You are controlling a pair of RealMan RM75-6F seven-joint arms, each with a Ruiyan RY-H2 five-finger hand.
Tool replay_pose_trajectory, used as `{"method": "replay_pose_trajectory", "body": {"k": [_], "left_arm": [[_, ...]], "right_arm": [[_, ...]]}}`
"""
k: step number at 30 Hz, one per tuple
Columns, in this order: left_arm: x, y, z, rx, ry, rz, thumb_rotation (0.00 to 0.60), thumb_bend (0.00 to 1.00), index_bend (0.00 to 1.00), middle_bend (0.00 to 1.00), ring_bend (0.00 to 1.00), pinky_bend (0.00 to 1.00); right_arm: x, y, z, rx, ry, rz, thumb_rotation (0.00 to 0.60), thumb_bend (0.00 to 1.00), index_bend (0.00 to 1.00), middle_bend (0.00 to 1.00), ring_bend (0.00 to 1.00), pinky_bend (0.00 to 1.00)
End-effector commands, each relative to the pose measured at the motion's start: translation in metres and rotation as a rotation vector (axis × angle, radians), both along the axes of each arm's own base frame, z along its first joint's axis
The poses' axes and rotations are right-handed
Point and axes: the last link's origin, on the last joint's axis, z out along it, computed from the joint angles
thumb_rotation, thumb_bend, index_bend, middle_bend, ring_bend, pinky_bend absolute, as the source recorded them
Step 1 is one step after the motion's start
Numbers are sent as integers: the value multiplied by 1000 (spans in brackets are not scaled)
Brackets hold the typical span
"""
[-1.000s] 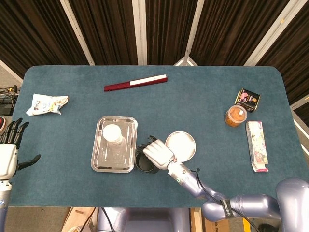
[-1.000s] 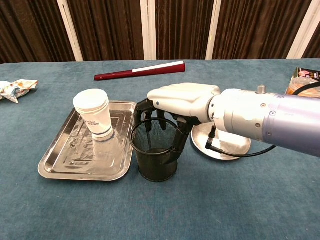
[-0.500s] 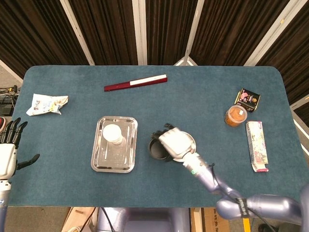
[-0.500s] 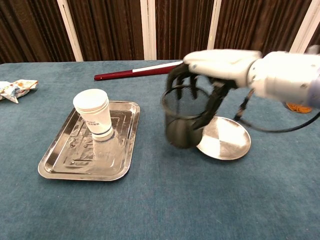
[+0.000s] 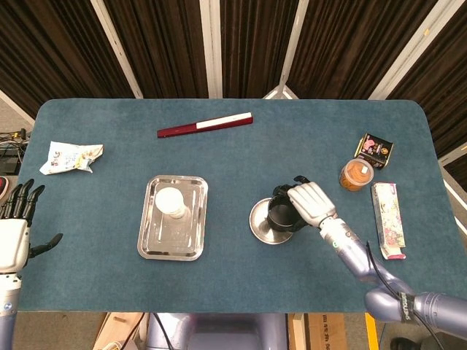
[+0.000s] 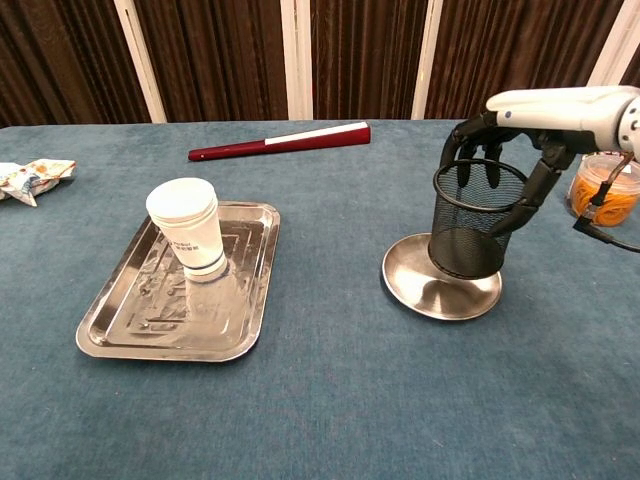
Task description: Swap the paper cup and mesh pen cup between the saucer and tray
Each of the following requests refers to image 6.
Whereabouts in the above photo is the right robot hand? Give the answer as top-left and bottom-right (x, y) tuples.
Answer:
(438, 85), (640, 236)

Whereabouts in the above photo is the black cup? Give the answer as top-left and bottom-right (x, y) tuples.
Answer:
(427, 158), (529, 280)

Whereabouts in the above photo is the white paper cup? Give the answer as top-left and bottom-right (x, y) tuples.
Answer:
(145, 177), (229, 284)

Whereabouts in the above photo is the clear jar of rubber bands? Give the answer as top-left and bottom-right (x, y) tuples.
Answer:
(565, 153), (640, 228)

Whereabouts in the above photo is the white round plate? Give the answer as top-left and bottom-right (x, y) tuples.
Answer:
(381, 232), (503, 321)

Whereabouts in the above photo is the red and white folded fan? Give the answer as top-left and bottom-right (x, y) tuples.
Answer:
(187, 121), (372, 162)

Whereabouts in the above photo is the dark brown pleated curtain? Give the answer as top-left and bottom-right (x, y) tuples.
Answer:
(0, 0), (640, 129)

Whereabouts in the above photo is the rectangular steel tray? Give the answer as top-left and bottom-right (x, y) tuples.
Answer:
(75, 201), (281, 363)

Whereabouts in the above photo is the crumpled snack bag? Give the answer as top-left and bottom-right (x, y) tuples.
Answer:
(0, 158), (77, 208)

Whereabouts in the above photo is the white frame post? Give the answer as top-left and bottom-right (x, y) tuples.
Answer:
(410, 0), (444, 120)
(585, 0), (640, 91)
(113, 0), (168, 124)
(279, 0), (314, 121)

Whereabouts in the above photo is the black right hand cable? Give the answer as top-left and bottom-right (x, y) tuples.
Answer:
(572, 149), (640, 252)

